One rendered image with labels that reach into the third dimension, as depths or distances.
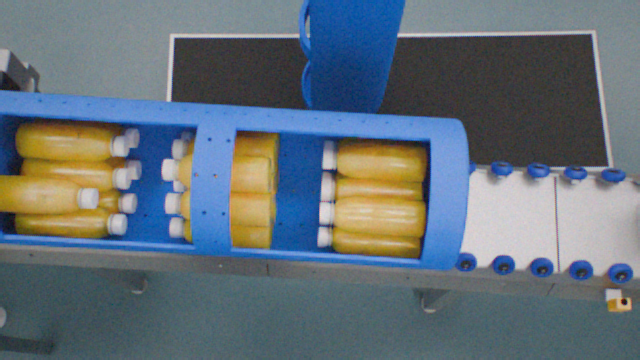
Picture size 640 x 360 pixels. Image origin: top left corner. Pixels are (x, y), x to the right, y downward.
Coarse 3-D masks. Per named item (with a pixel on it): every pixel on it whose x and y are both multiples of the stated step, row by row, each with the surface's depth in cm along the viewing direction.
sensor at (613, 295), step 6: (606, 288) 143; (612, 288) 143; (618, 288) 143; (606, 294) 143; (612, 294) 143; (618, 294) 143; (606, 300) 142; (612, 300) 140; (618, 300) 138; (624, 300) 138; (612, 306) 140; (618, 306) 138; (624, 306) 138
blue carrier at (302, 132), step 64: (0, 128) 132; (128, 128) 140; (192, 128) 139; (256, 128) 119; (320, 128) 120; (384, 128) 120; (448, 128) 121; (128, 192) 143; (192, 192) 116; (320, 192) 143; (448, 192) 115; (256, 256) 125; (320, 256) 123; (448, 256) 120
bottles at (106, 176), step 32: (32, 160) 131; (128, 160) 139; (352, 192) 129; (384, 192) 129; (416, 192) 129; (32, 224) 129; (64, 224) 129; (96, 224) 129; (320, 224) 137; (384, 256) 129; (416, 256) 129
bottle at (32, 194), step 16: (0, 176) 127; (16, 176) 127; (32, 176) 127; (0, 192) 125; (16, 192) 125; (32, 192) 125; (48, 192) 125; (64, 192) 125; (80, 192) 126; (0, 208) 126; (16, 208) 126; (32, 208) 125; (48, 208) 125; (64, 208) 126; (80, 208) 127
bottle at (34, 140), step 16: (32, 128) 128; (48, 128) 128; (64, 128) 128; (80, 128) 129; (96, 128) 129; (16, 144) 128; (32, 144) 127; (48, 144) 127; (64, 144) 127; (80, 144) 127; (96, 144) 128; (112, 144) 129; (64, 160) 131; (80, 160) 130; (96, 160) 130
